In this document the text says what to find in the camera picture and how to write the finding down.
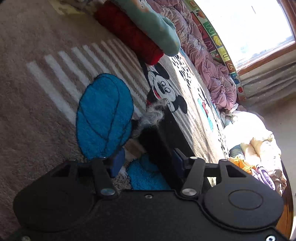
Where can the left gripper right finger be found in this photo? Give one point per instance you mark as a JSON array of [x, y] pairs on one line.
[[229, 195]]

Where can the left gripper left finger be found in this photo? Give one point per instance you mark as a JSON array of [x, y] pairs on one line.
[[64, 197]]

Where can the orange garment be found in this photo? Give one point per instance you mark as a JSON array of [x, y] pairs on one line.
[[239, 162]]

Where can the purple printed garment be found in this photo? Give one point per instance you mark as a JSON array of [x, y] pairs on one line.
[[261, 175]]

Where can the cream fleece garment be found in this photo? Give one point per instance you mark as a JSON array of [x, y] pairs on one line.
[[248, 129]]

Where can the pink rumpled quilt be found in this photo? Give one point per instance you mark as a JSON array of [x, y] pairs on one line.
[[214, 75]]

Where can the Mickey Mouse plush blanket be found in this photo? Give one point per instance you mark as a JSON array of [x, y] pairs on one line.
[[47, 60]]

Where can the colourful alphabet foam mat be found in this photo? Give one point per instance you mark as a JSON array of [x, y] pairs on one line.
[[215, 45]]

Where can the light blue folded garment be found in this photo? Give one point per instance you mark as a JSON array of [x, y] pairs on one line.
[[157, 27]]

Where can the red folded garment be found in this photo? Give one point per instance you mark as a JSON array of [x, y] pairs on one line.
[[118, 23]]

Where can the window with white frame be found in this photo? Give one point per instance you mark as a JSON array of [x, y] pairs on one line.
[[253, 32]]

